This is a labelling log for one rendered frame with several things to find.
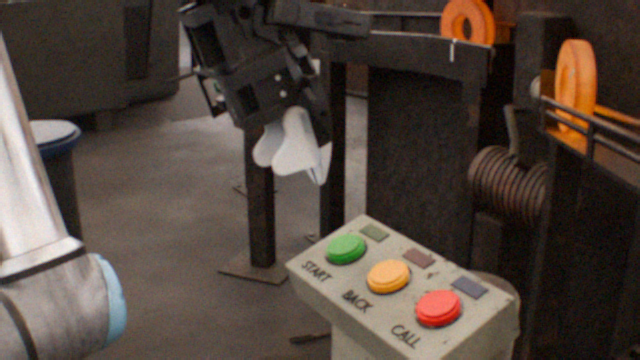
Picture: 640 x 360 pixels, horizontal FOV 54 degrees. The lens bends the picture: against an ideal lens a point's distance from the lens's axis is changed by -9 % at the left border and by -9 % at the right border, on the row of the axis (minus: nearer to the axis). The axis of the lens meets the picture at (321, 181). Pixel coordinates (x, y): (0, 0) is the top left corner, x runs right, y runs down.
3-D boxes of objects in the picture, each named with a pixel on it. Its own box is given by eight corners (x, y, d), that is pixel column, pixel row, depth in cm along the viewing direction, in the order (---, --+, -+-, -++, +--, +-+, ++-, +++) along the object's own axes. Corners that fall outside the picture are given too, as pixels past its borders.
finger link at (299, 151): (280, 207, 65) (247, 122, 60) (329, 176, 67) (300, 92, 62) (297, 217, 62) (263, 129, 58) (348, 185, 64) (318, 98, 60)
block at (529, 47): (540, 117, 145) (548, 11, 137) (568, 125, 139) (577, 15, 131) (509, 122, 140) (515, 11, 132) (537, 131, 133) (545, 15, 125)
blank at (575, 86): (575, 148, 109) (556, 147, 109) (570, 66, 113) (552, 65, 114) (600, 114, 94) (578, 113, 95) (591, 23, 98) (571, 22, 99)
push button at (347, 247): (352, 240, 74) (348, 227, 73) (374, 254, 70) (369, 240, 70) (322, 260, 72) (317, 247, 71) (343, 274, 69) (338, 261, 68)
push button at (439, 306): (442, 295, 62) (439, 281, 61) (471, 313, 58) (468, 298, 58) (410, 320, 60) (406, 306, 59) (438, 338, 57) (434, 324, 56)
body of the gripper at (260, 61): (213, 124, 63) (167, 7, 57) (288, 83, 66) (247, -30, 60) (250, 141, 56) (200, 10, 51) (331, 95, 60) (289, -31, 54)
